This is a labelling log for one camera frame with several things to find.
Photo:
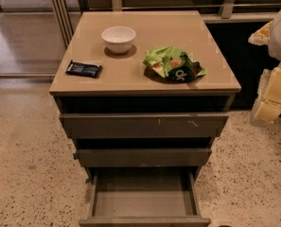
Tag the dark blue snack packet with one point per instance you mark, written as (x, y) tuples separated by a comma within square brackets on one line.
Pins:
[(83, 69)]

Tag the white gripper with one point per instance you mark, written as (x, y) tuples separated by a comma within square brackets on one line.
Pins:
[(270, 106)]

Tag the white ceramic bowl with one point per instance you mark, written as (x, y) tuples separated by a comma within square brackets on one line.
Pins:
[(118, 39)]

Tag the green rice chip bag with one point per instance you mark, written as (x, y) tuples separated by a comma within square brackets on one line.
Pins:
[(172, 63)]

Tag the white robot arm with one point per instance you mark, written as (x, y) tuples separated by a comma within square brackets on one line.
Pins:
[(274, 50)]

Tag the bottom grey open drawer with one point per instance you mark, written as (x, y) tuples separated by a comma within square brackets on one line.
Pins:
[(144, 197)]

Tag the top grey drawer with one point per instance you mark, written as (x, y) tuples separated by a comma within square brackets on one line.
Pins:
[(143, 125)]

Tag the middle grey drawer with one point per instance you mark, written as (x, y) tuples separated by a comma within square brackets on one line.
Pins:
[(143, 157)]

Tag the grey three-drawer cabinet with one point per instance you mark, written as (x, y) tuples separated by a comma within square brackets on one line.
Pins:
[(141, 139)]

